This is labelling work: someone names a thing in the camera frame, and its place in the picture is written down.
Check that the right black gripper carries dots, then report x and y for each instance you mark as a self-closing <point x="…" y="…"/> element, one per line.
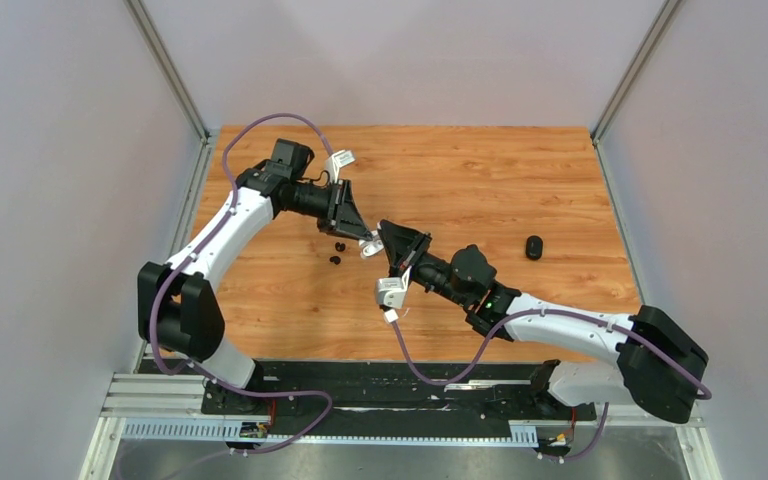
<point x="404" y="247"/>

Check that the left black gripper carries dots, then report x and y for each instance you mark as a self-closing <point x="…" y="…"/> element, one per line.
<point x="349" y="220"/>

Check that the white earbud charging case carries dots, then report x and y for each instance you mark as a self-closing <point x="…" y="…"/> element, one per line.
<point x="370" y="247"/>

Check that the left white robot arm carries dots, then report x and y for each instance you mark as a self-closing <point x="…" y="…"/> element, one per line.
<point x="177" y="306"/>

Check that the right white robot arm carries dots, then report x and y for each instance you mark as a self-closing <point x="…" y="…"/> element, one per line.
<point x="643" y="358"/>

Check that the black oval case cover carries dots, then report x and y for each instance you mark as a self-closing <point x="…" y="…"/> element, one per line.
<point x="534" y="246"/>

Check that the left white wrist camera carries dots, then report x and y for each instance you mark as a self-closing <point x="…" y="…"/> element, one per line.
<point x="336" y="162"/>

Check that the left aluminium frame post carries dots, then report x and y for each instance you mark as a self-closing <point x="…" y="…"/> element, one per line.
<point x="161" y="54"/>

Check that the aluminium frame post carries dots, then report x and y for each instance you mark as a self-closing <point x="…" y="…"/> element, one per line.
<point x="161" y="54"/>
<point x="648" y="45"/>

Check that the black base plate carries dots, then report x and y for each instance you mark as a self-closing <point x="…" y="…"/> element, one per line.
<point x="322" y="389"/>

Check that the slotted cable duct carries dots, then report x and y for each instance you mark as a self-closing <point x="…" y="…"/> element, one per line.
<point x="374" y="428"/>

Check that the right aluminium frame post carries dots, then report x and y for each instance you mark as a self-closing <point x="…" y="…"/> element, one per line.
<point x="648" y="45"/>

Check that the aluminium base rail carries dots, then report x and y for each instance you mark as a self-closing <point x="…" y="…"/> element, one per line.
<point x="137" y="396"/>

